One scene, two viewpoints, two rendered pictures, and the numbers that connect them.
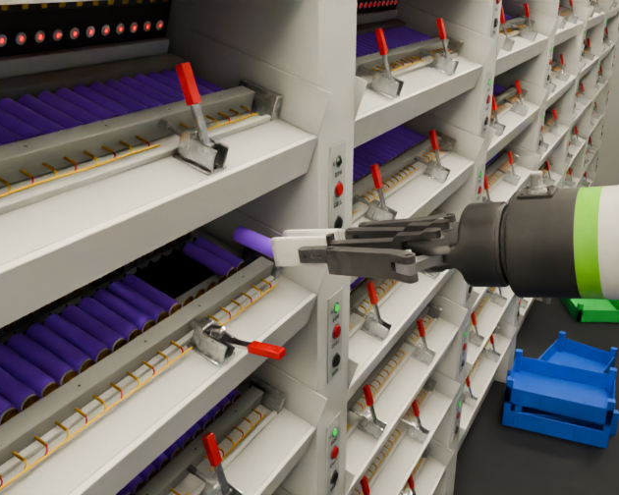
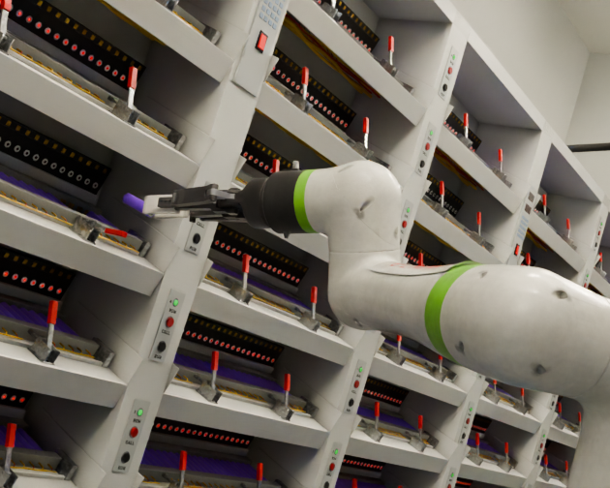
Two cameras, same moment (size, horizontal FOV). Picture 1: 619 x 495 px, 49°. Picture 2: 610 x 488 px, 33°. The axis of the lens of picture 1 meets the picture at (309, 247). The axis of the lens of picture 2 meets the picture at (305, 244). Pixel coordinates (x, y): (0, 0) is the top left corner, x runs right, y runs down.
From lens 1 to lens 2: 1.09 m
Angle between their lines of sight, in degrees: 30
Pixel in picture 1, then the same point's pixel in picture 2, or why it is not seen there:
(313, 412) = (130, 371)
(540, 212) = (288, 172)
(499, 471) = not seen: outside the picture
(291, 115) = (188, 151)
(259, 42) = (185, 107)
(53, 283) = (33, 94)
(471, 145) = (354, 334)
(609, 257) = (310, 188)
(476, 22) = not seen: hidden behind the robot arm
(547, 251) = (283, 186)
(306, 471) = (105, 429)
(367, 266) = (192, 196)
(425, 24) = not seen: hidden behind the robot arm
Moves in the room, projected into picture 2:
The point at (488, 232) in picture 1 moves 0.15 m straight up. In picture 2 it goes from (260, 182) to (291, 87)
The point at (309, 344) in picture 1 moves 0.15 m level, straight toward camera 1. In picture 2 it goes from (145, 314) to (125, 305)
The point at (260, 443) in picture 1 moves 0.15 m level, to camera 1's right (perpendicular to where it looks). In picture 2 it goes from (82, 364) to (171, 392)
